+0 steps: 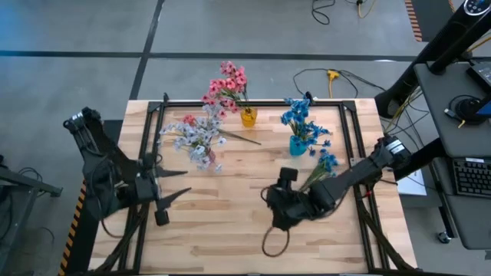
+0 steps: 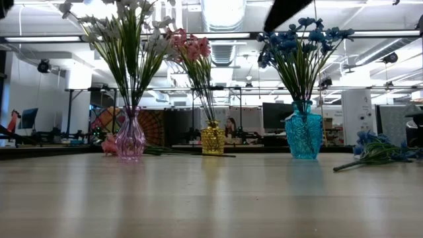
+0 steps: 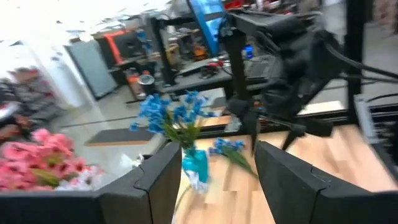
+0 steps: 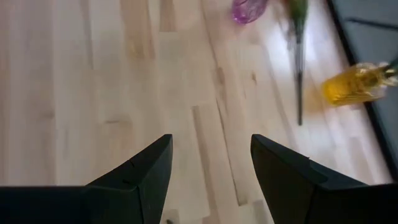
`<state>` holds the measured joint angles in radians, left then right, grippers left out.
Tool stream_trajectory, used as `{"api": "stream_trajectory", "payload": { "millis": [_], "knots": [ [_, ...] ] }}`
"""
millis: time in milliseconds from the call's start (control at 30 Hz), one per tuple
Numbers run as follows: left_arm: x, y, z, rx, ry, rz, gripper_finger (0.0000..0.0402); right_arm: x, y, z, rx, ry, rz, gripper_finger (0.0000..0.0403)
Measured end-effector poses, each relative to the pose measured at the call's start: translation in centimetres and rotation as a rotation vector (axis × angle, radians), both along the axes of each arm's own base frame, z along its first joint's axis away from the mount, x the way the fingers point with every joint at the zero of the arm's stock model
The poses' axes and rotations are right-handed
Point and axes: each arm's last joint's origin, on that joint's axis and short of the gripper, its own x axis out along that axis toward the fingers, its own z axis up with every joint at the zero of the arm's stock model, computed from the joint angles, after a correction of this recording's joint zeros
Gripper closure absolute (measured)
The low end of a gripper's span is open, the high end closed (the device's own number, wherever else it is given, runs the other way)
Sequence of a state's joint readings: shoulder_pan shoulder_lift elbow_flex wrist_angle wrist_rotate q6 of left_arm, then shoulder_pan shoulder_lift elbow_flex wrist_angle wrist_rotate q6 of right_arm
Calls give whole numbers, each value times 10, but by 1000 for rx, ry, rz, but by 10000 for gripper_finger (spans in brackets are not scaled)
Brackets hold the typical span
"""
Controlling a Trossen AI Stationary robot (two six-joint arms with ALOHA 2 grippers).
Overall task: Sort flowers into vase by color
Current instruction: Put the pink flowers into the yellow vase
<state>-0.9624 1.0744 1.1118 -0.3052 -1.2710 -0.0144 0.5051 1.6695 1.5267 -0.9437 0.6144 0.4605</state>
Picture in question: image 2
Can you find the black ceiling-mounted camera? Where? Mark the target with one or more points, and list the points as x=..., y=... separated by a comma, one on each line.
x=390, y=57
x=326, y=82
x=44, y=66

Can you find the black flat monitor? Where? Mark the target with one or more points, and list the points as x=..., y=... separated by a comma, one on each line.
x=276, y=115

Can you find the colourful patterned tapestry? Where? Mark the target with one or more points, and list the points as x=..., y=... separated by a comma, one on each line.
x=152, y=124

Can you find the blue glass vase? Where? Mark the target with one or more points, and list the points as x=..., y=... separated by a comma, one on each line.
x=304, y=135

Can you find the blue-lit monitor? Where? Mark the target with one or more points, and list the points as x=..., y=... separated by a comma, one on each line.
x=28, y=118

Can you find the grey partition panel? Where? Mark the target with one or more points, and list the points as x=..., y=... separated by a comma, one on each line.
x=393, y=120

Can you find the silver ventilation duct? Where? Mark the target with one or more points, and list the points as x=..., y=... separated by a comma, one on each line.
x=224, y=13

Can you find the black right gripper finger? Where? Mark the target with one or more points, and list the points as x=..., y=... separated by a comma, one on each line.
x=285, y=10

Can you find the black-legged high table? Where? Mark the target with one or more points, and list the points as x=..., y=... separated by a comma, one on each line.
x=70, y=105

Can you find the black aluminium table frame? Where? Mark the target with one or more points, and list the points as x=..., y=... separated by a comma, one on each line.
x=264, y=149

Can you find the yellow glass vase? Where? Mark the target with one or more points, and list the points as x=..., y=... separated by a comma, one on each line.
x=213, y=139

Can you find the person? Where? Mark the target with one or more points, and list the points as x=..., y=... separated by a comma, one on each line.
x=231, y=127

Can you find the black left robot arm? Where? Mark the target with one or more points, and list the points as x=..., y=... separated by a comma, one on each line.
x=5, y=2

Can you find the purple glass vase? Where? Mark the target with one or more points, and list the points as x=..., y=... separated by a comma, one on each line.
x=130, y=139

